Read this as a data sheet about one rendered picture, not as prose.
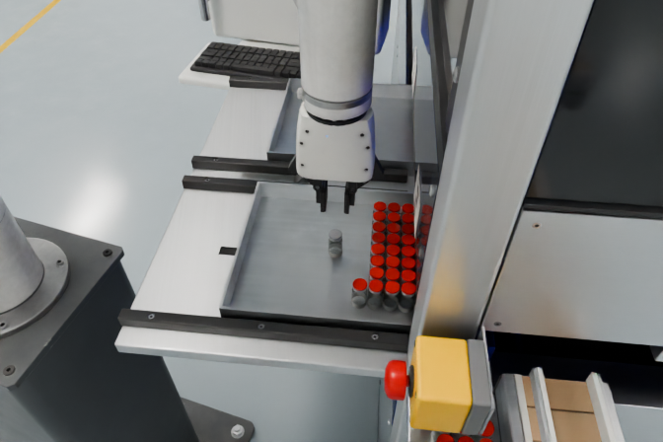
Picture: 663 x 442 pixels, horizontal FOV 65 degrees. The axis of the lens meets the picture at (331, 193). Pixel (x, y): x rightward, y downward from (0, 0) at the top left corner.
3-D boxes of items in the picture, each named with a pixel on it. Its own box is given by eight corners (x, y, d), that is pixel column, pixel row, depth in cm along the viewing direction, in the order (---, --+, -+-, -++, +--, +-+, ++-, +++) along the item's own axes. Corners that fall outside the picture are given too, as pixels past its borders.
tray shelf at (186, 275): (440, 95, 119) (441, 88, 118) (466, 385, 69) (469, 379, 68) (235, 83, 123) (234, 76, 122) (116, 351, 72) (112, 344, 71)
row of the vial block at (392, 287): (399, 221, 88) (401, 202, 84) (397, 312, 75) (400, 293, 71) (385, 220, 88) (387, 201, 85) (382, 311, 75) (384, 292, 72)
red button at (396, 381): (417, 373, 58) (421, 355, 55) (418, 408, 55) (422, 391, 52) (383, 370, 58) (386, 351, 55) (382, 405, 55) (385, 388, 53)
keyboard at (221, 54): (348, 63, 141) (349, 55, 139) (336, 91, 131) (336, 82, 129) (211, 46, 148) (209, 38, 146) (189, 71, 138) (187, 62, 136)
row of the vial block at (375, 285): (385, 220, 88) (387, 201, 85) (381, 311, 75) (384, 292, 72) (372, 219, 88) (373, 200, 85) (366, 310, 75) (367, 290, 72)
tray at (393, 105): (443, 100, 114) (445, 86, 112) (450, 179, 96) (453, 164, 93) (290, 91, 117) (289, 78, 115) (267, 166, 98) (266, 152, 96)
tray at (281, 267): (453, 209, 90) (457, 194, 87) (466, 344, 71) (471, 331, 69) (259, 195, 92) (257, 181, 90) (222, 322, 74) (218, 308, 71)
